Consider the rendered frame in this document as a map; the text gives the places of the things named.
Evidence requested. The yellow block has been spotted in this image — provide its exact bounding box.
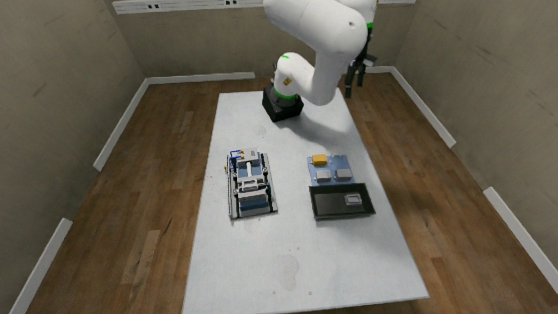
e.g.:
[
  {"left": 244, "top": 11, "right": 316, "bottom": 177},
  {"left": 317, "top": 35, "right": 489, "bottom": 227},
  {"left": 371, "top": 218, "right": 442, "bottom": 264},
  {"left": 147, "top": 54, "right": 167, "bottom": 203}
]
[{"left": 312, "top": 154, "right": 327, "bottom": 166}]

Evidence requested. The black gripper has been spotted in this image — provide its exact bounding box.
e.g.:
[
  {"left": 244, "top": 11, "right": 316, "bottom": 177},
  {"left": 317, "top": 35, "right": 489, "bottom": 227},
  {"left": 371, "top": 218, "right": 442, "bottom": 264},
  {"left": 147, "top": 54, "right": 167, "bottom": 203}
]
[{"left": 344, "top": 43, "right": 368, "bottom": 98}]

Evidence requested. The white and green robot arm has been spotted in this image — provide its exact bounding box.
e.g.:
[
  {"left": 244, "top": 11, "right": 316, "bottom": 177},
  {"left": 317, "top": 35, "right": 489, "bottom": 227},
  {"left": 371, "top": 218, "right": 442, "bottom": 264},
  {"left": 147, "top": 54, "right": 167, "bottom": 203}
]
[{"left": 264, "top": 0, "right": 379, "bottom": 108}]

